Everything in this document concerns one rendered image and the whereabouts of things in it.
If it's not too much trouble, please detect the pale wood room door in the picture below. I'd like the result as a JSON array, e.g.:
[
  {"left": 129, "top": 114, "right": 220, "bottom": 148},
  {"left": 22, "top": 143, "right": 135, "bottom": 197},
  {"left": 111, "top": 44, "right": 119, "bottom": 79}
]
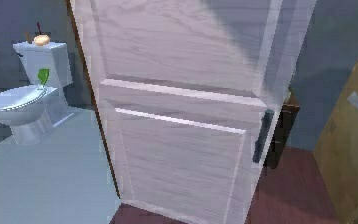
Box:
[{"left": 69, "top": 0, "right": 318, "bottom": 224}]

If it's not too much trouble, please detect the dark brown wooden cabinet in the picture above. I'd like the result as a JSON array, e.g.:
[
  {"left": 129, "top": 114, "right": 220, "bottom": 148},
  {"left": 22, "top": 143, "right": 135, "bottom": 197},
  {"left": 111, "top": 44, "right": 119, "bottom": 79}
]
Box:
[{"left": 264, "top": 89, "right": 301, "bottom": 170}]

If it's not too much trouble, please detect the white toilet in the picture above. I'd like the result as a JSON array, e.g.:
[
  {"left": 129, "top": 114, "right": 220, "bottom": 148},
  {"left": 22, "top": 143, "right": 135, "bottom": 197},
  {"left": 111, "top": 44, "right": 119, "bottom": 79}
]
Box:
[{"left": 0, "top": 40, "right": 75, "bottom": 147}]

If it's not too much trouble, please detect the tan round soap bar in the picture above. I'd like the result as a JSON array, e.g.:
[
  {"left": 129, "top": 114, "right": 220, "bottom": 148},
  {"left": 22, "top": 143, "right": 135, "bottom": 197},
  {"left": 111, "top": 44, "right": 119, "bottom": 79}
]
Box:
[{"left": 33, "top": 34, "right": 51, "bottom": 47}]

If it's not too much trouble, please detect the light wood cupboard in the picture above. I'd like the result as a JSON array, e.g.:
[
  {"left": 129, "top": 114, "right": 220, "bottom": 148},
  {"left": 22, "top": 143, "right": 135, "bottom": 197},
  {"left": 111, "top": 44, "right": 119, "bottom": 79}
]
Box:
[{"left": 312, "top": 57, "right": 358, "bottom": 224}]

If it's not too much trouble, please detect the black door handle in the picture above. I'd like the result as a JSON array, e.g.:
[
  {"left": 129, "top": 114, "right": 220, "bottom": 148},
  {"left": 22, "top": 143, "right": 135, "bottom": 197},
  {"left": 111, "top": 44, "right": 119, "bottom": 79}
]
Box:
[{"left": 252, "top": 108, "right": 275, "bottom": 164}]

